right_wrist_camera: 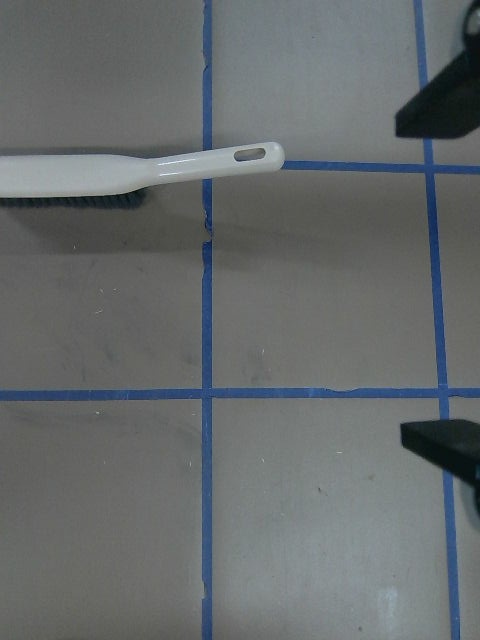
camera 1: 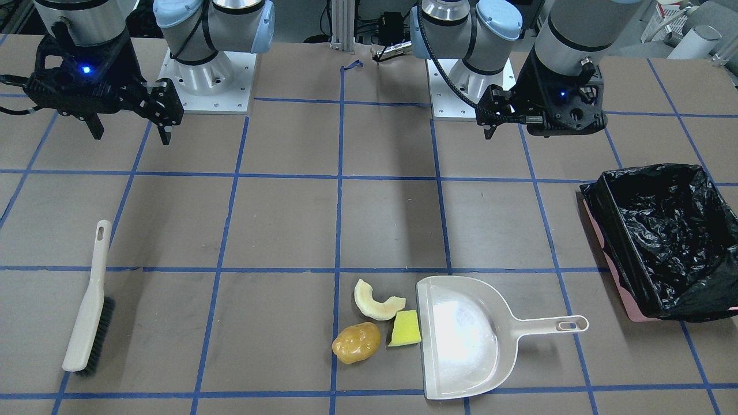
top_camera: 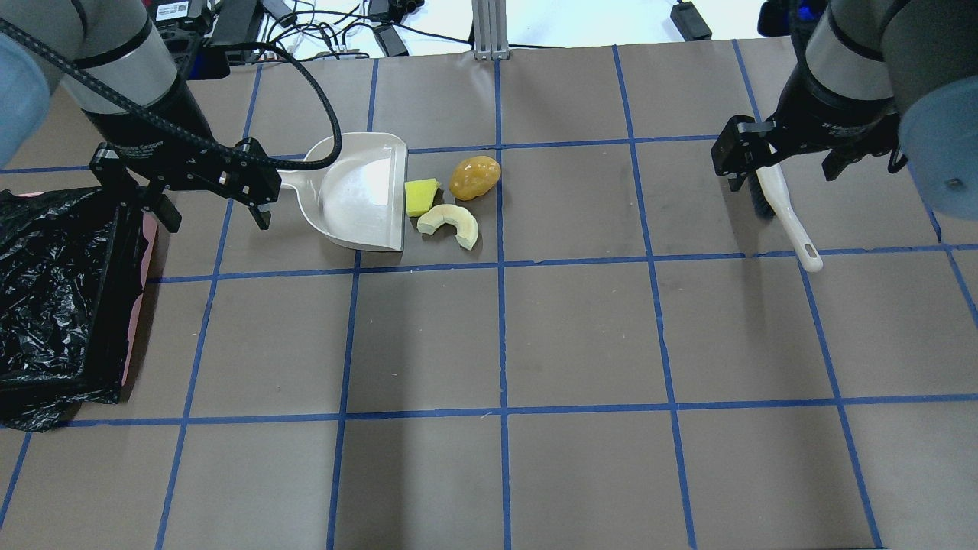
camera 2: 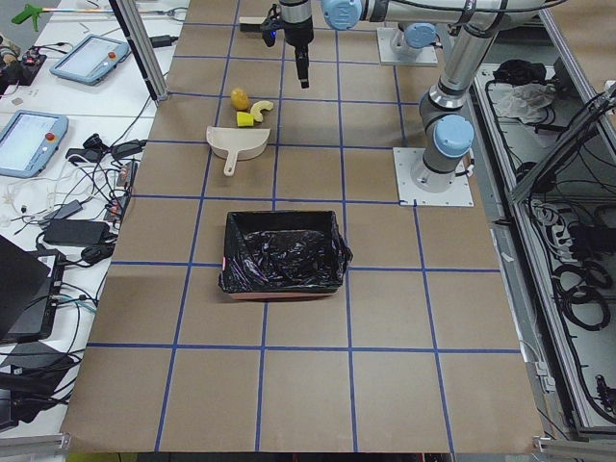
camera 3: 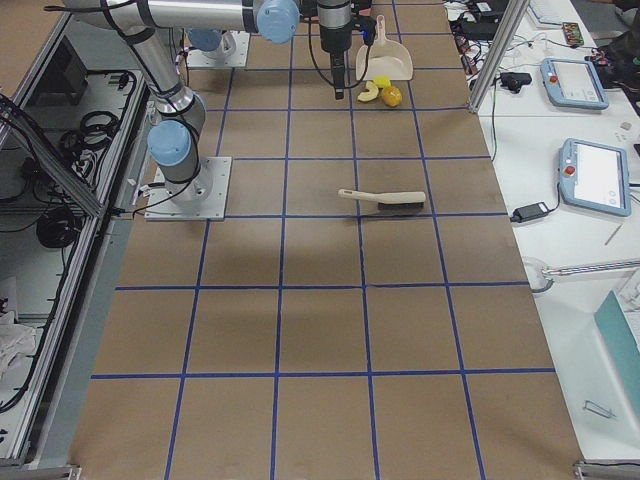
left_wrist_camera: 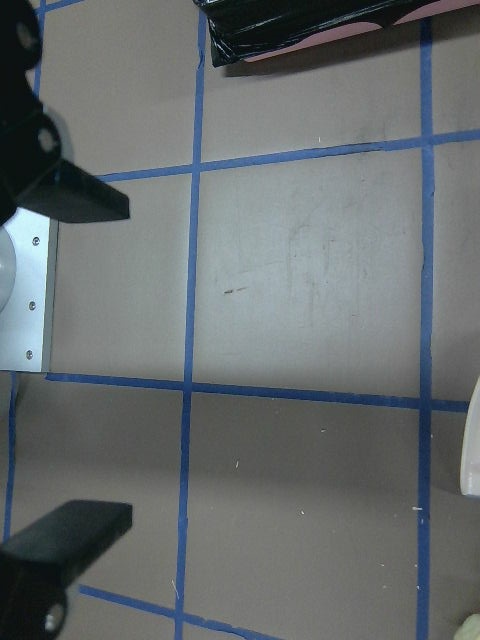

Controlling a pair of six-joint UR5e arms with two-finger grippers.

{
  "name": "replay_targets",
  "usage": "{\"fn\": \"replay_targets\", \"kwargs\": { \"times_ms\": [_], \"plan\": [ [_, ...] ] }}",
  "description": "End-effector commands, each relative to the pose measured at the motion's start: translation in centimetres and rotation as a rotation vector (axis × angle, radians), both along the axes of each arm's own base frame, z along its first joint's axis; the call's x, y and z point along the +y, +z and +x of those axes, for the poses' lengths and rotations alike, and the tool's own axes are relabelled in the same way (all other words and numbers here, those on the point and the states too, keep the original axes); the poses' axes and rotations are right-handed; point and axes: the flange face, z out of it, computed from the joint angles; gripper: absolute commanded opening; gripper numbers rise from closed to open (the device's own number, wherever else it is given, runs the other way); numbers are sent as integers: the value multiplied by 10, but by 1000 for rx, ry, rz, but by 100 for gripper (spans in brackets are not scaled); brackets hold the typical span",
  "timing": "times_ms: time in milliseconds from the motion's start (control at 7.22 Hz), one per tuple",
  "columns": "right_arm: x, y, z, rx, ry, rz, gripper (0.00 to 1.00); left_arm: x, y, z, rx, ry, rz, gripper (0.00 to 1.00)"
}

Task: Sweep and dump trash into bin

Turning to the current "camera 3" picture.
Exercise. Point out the yellow potato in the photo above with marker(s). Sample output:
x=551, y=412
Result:
x=391, y=96

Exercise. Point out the aluminium frame post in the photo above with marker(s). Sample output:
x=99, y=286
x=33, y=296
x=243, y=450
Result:
x=507, y=28

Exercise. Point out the teal folder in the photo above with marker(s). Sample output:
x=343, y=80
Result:
x=621, y=345

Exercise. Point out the black power adapter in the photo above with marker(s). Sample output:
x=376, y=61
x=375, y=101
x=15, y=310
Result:
x=530, y=212

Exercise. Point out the lower teach pendant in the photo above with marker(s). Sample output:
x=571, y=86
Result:
x=595, y=176

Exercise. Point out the teach pendant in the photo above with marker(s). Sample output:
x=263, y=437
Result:
x=595, y=176
x=573, y=84

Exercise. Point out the beige hand brush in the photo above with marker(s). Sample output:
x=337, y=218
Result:
x=387, y=200

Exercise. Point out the upper teach pendant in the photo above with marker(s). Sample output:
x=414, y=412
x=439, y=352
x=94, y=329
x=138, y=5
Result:
x=573, y=84

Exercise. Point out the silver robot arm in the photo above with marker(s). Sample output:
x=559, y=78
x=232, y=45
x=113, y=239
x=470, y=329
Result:
x=138, y=22
x=213, y=43

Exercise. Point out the pale melon rind slice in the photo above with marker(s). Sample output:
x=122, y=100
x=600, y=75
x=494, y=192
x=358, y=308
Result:
x=370, y=93

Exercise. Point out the beige plastic dustpan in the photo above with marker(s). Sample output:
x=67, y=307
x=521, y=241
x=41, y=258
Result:
x=385, y=57

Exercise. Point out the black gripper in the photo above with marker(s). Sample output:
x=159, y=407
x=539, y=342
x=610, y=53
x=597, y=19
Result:
x=332, y=38

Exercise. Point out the white crumpled cloth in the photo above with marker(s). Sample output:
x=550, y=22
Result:
x=17, y=340

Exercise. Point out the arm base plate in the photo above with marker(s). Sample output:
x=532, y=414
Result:
x=197, y=60
x=204, y=199

